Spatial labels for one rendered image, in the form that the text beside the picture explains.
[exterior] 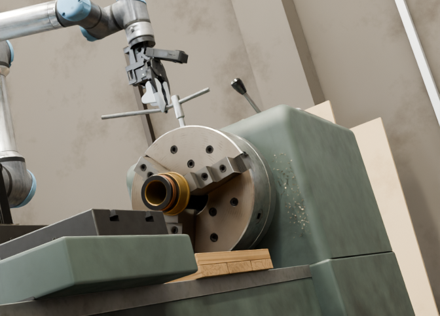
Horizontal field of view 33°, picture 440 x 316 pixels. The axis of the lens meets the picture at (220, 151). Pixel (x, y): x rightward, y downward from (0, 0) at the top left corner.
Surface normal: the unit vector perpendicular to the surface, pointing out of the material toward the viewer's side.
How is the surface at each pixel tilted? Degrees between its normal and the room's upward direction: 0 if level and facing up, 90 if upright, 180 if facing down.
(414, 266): 79
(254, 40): 90
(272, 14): 90
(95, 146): 90
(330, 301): 90
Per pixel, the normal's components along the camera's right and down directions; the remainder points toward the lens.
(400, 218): -0.50, -0.26
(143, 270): 0.85, -0.34
